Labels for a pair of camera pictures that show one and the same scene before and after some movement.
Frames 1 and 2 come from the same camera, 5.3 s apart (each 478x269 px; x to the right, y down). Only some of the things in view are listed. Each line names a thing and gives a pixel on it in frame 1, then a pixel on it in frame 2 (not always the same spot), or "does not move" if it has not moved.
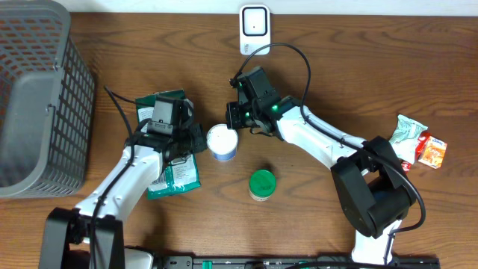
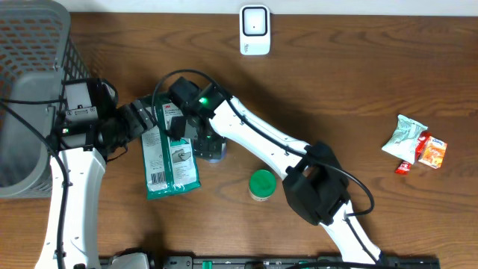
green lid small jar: [262, 184] does not move
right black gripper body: [243, 116] → [208, 144]
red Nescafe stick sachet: [423, 138] does not move
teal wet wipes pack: [405, 138] does not move
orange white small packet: [433, 153] does not move
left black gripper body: [190, 141] → [129, 122]
